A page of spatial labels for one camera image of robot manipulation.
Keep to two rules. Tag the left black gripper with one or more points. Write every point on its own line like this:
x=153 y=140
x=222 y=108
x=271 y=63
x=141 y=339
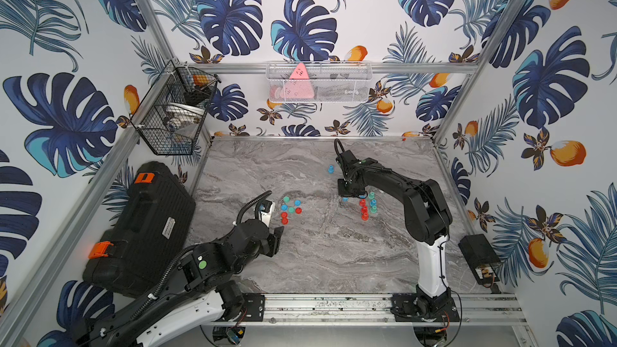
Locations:
x=275 y=239

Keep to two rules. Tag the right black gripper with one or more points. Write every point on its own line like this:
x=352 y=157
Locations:
x=341 y=192

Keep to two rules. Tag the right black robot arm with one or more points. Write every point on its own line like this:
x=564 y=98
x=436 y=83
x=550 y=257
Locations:
x=427 y=219

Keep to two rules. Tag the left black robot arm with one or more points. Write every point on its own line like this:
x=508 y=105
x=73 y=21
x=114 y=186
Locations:
x=194 y=272

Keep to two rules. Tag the pink triangle card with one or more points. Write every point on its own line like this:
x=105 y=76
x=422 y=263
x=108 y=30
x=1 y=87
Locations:
x=299 y=85

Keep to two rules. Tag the black plastic tool case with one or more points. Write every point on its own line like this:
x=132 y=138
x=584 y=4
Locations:
x=132 y=256

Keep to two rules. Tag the black power supply box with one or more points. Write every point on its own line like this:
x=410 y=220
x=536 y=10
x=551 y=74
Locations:
x=482 y=261

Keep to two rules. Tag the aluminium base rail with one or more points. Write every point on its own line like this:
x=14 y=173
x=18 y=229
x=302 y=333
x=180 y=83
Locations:
x=344 y=309

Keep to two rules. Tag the clear mesh wall tray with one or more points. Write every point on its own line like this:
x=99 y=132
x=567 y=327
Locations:
x=333 y=82

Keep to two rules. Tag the black wire basket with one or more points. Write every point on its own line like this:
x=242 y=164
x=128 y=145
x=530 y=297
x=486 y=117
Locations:
x=171 y=118

